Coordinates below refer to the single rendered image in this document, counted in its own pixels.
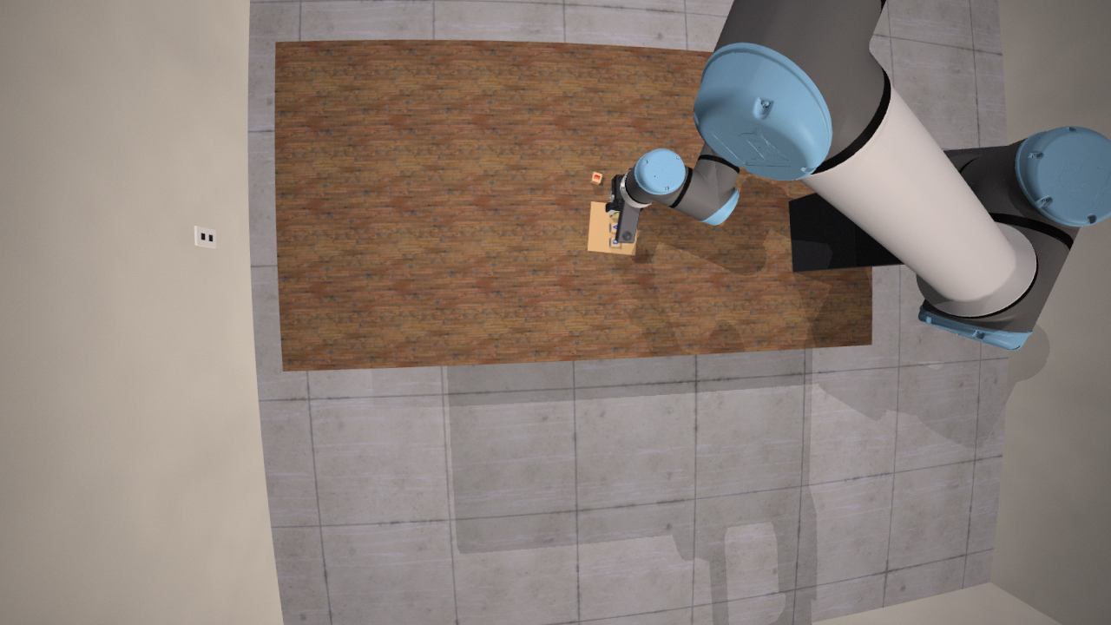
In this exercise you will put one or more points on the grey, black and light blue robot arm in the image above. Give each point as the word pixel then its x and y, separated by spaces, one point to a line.
pixel 790 80

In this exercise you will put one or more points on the peach square mat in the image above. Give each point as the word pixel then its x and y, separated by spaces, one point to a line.
pixel 598 233

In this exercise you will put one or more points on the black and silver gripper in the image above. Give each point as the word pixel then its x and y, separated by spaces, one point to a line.
pixel 615 206

